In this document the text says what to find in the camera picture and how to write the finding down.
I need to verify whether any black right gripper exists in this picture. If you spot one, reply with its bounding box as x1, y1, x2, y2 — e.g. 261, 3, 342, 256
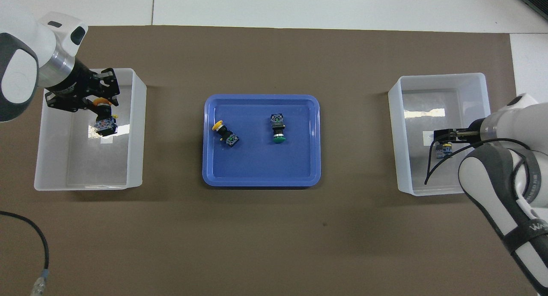
433, 128, 474, 146

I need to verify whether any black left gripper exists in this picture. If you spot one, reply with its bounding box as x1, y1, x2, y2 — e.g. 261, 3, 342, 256
45, 58, 120, 119

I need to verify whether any yellow push button switch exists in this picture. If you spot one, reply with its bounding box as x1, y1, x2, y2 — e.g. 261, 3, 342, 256
213, 120, 240, 149
94, 97, 119, 137

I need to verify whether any translucent white plastic box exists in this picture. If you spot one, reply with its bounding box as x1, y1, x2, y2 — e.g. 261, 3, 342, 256
34, 68, 147, 191
388, 73, 502, 197

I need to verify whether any blue plastic tray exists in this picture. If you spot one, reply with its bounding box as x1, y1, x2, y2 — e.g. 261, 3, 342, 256
202, 94, 322, 188

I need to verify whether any brown table mat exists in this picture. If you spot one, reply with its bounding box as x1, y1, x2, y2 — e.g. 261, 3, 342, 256
0, 25, 538, 296

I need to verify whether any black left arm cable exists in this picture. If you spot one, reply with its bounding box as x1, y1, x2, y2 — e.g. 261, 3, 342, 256
0, 210, 50, 296

